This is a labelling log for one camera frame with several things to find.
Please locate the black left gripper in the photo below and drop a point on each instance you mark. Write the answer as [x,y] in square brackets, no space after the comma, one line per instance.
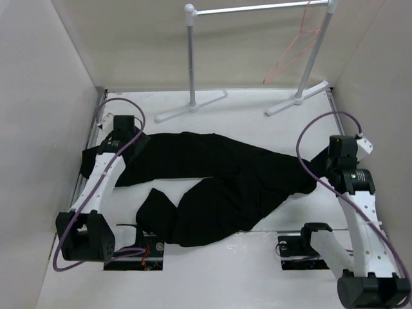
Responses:
[141,142]

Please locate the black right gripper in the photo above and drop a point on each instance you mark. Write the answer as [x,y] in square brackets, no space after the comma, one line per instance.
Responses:
[319,161]

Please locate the black trousers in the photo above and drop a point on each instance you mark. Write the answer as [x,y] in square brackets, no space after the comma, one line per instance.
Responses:
[239,185]

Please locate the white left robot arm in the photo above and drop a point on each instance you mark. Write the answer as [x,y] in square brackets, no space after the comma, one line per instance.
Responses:
[84,234]

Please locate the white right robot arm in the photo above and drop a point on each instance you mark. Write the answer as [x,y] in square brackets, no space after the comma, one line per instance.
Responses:
[367,276]

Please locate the white clothes rack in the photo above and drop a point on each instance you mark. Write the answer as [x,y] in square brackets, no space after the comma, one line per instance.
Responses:
[236,45]

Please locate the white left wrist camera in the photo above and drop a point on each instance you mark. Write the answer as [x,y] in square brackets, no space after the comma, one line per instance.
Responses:
[106,124]

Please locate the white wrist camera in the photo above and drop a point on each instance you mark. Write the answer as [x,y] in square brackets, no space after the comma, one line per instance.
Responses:
[364,148]
[106,124]

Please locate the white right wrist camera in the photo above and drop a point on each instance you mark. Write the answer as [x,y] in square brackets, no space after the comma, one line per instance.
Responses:
[364,148]

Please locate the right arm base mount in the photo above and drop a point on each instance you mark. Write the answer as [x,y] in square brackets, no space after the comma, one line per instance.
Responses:
[295,255]

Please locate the pink wire hanger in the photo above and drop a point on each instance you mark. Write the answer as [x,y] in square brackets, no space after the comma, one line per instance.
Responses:
[284,62]

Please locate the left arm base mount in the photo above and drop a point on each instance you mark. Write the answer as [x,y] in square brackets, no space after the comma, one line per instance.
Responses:
[147,254]

